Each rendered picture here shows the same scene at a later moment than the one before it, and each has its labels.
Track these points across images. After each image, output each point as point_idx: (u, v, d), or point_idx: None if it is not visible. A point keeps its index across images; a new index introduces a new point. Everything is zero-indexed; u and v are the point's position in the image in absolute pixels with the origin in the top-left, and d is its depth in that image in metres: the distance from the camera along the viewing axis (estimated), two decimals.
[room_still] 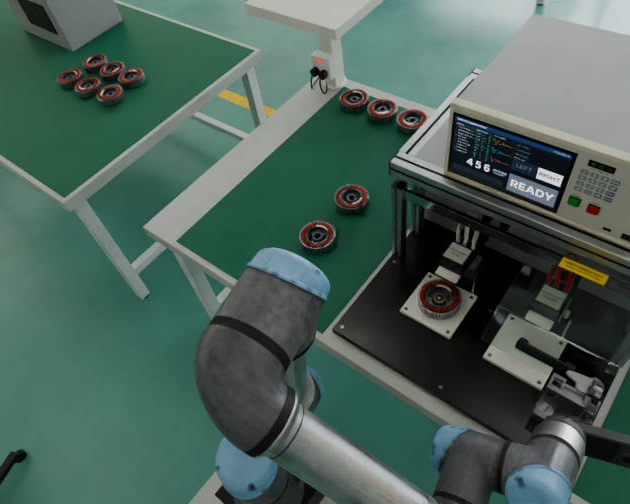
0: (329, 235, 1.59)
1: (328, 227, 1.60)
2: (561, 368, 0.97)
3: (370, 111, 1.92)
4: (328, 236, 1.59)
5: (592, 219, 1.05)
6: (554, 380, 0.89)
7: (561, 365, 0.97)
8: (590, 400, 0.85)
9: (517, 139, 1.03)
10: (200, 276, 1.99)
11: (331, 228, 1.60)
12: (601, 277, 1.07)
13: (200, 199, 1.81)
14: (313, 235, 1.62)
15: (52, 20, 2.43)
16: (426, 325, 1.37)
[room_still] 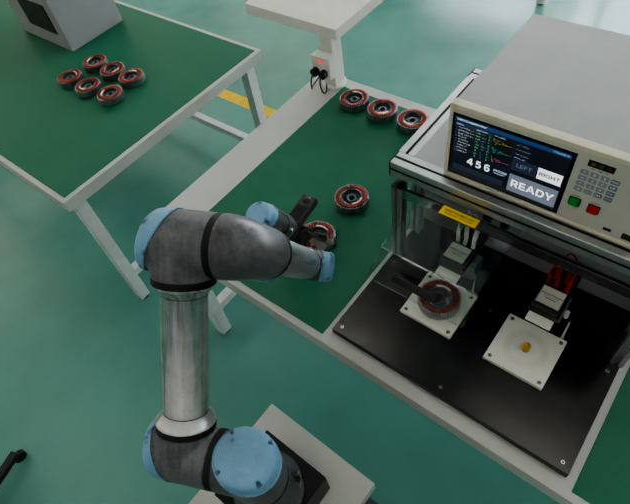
0: (329, 235, 1.59)
1: (328, 227, 1.60)
2: (427, 297, 1.10)
3: (370, 111, 1.92)
4: (328, 236, 1.59)
5: (592, 219, 1.05)
6: None
7: (427, 294, 1.10)
8: None
9: (517, 139, 1.03)
10: None
11: (331, 228, 1.60)
12: (473, 221, 1.19)
13: (200, 199, 1.81)
14: None
15: (52, 20, 2.43)
16: (426, 325, 1.37)
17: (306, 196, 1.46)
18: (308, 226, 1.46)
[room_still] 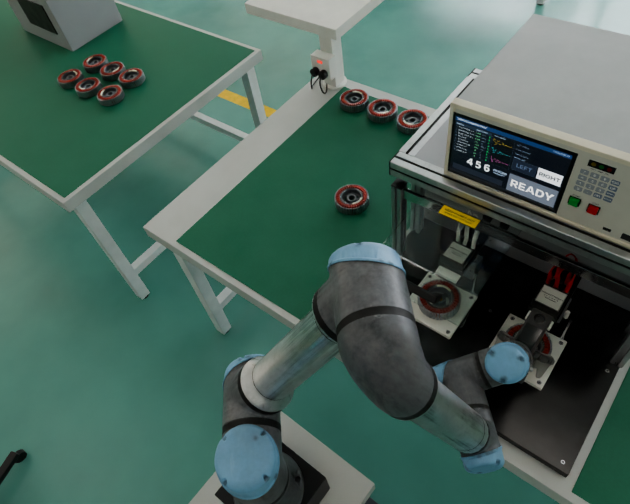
0: (545, 346, 1.25)
1: (542, 335, 1.27)
2: (427, 297, 1.10)
3: (370, 111, 1.92)
4: (543, 348, 1.25)
5: (592, 219, 1.05)
6: None
7: (427, 294, 1.10)
8: (506, 341, 1.20)
9: (517, 139, 1.03)
10: (200, 276, 1.99)
11: (546, 336, 1.26)
12: (473, 221, 1.19)
13: (200, 199, 1.81)
14: None
15: (52, 20, 2.43)
16: (426, 325, 1.37)
17: (538, 312, 1.15)
18: (536, 350, 1.16)
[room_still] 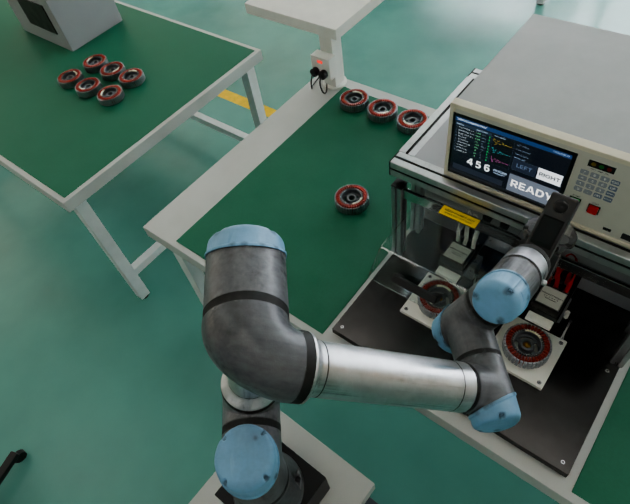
0: (545, 346, 1.25)
1: (542, 335, 1.27)
2: (427, 297, 1.10)
3: (370, 111, 1.92)
4: (543, 348, 1.25)
5: (592, 219, 1.05)
6: None
7: (427, 294, 1.10)
8: (526, 232, 0.96)
9: (517, 139, 1.03)
10: (200, 276, 1.99)
11: (546, 336, 1.26)
12: (473, 221, 1.19)
13: (200, 199, 1.81)
14: (519, 341, 1.29)
15: (52, 20, 2.43)
16: (426, 325, 1.37)
17: (559, 197, 0.88)
18: (562, 241, 0.92)
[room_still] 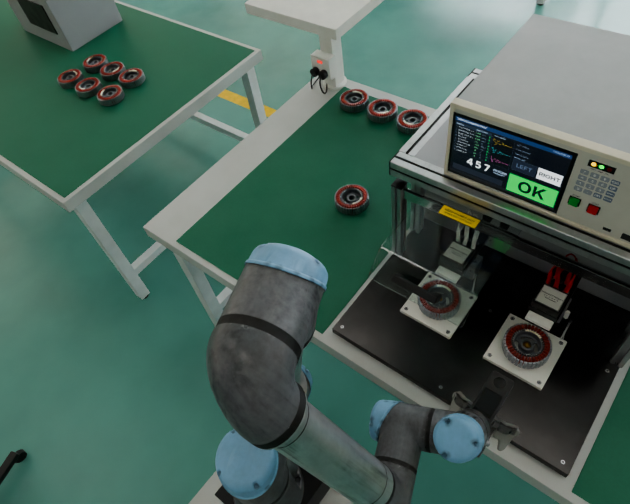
0: (545, 346, 1.25)
1: (542, 335, 1.27)
2: (427, 297, 1.10)
3: (370, 111, 1.92)
4: (543, 348, 1.25)
5: (592, 219, 1.05)
6: None
7: (427, 294, 1.10)
8: (464, 407, 1.07)
9: (517, 139, 1.03)
10: (200, 276, 1.99)
11: (546, 336, 1.26)
12: (473, 221, 1.19)
13: (200, 199, 1.81)
14: (519, 341, 1.29)
15: (52, 20, 2.43)
16: (426, 325, 1.37)
17: (499, 375, 1.03)
18: (496, 418, 1.03)
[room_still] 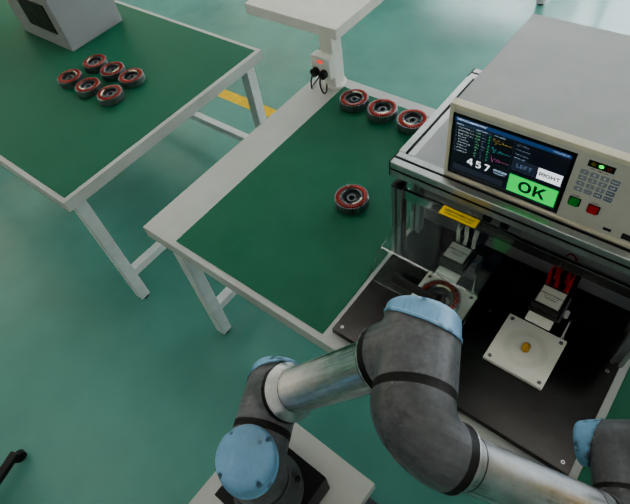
0: None
1: None
2: (427, 297, 1.10)
3: (370, 111, 1.92)
4: None
5: (592, 219, 1.05)
6: None
7: (427, 294, 1.10)
8: None
9: (517, 139, 1.03)
10: (200, 276, 1.99)
11: None
12: (473, 221, 1.19)
13: (200, 199, 1.81)
14: None
15: (52, 20, 2.43)
16: None
17: None
18: None
